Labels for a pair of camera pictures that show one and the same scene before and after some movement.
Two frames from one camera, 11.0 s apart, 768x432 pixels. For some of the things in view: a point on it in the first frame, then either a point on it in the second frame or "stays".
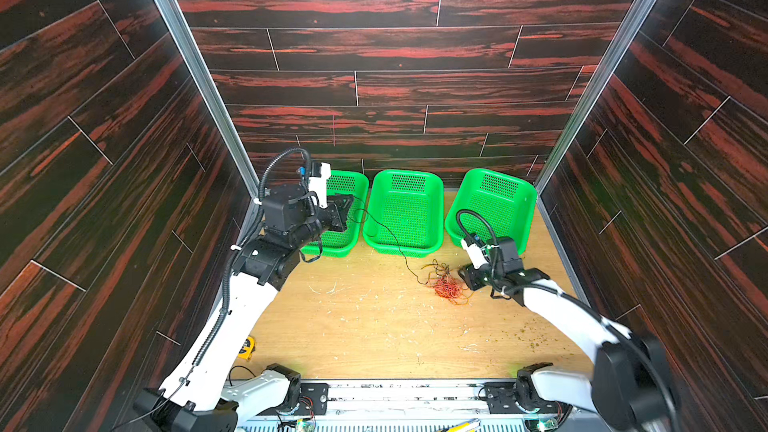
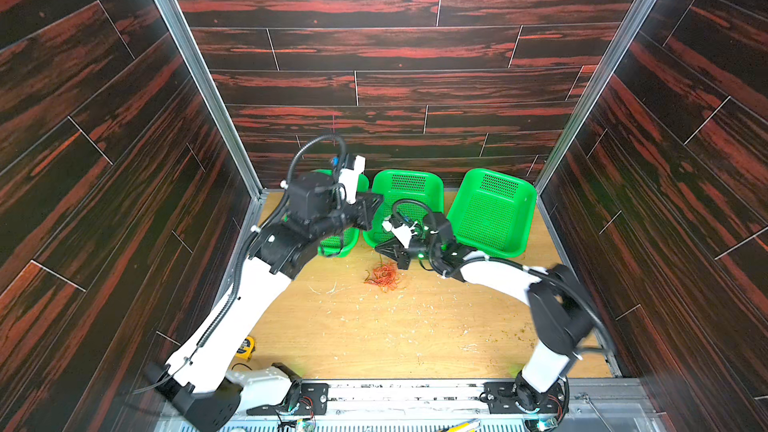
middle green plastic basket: (404, 213) stays
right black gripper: (475, 276) to (402, 252)
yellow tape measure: (247, 349) stays
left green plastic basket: (339, 244) stays
